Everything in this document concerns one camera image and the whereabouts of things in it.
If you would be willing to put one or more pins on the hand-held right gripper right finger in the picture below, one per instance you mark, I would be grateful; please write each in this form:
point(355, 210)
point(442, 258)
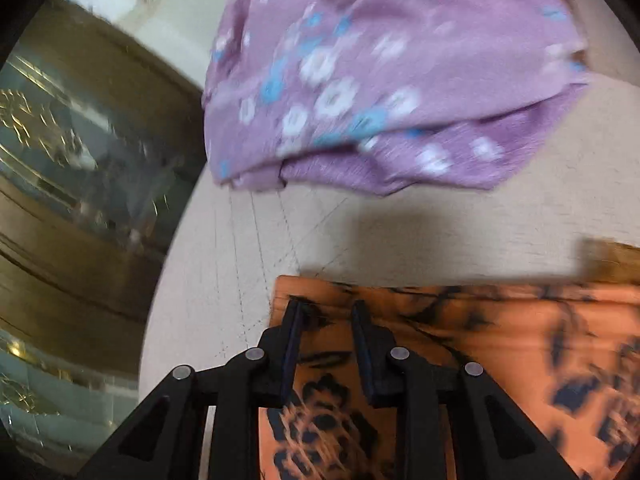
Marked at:
point(362, 355)

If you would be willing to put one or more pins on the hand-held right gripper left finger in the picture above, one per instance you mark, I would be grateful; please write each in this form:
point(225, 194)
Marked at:
point(292, 345)

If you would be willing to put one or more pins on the orange black floral blouse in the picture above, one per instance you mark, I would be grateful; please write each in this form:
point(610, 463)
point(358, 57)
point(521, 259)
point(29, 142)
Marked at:
point(500, 340)

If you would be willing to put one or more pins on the wooden stained glass door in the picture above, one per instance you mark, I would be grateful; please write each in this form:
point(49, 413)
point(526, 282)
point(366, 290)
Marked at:
point(75, 185)

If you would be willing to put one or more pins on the purple floral cloth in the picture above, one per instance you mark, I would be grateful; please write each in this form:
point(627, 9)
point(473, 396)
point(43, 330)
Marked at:
point(380, 60)

